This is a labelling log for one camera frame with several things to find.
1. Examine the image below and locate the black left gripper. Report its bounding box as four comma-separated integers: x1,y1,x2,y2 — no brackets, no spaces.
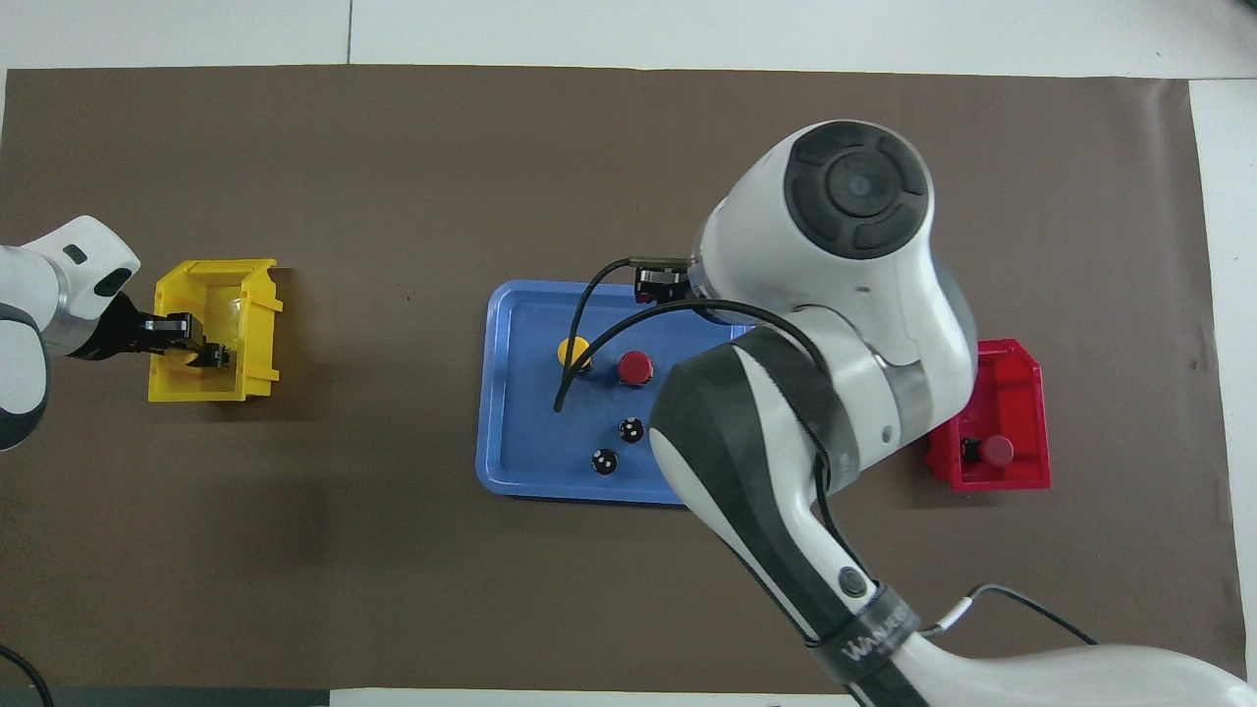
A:
94,293,209,361

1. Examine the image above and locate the yellow plastic storage bin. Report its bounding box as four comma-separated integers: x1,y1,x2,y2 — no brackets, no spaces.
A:
147,258,285,405

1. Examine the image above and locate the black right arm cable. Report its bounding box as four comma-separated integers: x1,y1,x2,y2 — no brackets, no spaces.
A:
553,257,1101,649

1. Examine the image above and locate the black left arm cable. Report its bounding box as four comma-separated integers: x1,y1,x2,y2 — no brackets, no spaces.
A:
0,643,55,707

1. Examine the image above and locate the brown paper table mat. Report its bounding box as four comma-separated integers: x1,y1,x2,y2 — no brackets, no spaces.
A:
0,65,1248,698

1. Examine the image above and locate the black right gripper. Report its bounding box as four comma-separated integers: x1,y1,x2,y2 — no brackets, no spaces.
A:
633,257,694,303

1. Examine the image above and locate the red plastic storage bin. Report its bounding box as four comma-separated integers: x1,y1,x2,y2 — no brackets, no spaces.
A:
923,339,1053,492

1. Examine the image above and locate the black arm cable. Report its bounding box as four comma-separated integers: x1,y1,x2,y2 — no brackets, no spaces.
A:
0,643,55,707
553,257,1101,649

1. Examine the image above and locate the blue plastic tray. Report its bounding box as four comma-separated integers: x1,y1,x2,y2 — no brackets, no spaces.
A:
475,280,757,508

